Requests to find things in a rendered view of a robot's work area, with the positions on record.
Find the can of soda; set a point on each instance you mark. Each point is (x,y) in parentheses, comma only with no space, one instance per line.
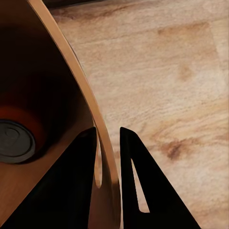
(27,110)

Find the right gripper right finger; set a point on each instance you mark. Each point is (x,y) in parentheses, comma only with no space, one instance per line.
(167,210)

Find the trash can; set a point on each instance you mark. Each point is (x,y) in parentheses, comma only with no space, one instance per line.
(32,42)

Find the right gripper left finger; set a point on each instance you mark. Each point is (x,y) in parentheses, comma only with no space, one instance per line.
(61,199)

